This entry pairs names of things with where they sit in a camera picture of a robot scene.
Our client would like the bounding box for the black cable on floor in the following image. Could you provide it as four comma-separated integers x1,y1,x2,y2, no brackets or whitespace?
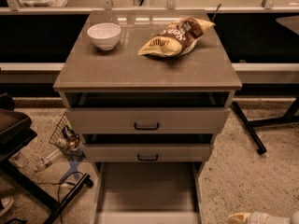
33,171,86,224

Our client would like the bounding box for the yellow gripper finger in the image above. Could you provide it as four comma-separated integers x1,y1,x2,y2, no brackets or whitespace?
226,212,250,224

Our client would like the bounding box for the black stand base right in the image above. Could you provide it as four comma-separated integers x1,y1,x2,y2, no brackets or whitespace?
232,96,299,155

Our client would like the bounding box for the clear plastic bottle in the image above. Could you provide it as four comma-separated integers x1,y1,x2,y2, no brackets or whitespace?
35,149,62,172

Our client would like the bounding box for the white ceramic bowl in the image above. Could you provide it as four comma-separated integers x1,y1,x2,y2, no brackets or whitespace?
87,22,121,50

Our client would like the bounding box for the yellow brown chip bag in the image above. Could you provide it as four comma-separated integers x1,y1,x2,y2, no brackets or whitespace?
138,17,215,57

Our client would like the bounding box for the grey drawer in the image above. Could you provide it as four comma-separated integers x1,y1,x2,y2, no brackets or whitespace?
91,162,204,224
63,91,233,134
83,133,213,162

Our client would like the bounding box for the wire mesh basket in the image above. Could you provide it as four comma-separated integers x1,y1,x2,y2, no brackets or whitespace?
50,114,83,157

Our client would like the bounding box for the black table frame left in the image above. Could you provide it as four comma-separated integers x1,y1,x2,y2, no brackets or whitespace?
0,129,93,224

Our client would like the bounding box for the grey three-drawer cabinet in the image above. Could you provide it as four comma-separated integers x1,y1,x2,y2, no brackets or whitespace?
52,9,243,224

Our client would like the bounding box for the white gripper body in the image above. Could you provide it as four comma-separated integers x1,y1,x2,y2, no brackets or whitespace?
248,212,291,224

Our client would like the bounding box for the dark tray on left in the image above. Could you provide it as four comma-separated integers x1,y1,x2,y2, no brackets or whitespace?
0,109,32,145

